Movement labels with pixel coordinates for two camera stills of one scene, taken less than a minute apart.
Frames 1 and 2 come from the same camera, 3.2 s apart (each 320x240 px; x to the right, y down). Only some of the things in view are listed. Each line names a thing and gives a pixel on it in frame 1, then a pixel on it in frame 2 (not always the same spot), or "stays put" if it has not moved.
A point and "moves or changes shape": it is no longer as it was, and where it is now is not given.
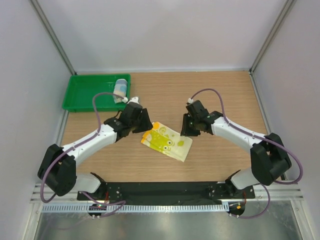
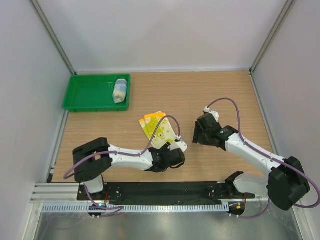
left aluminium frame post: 53,35 stays put
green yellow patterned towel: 167,142 moves or changes shape
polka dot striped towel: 120,88 stays put
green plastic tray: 81,89 stays put
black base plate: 171,191 stays put
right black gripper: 185,131 → 197,137
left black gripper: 146,125 → 165,147
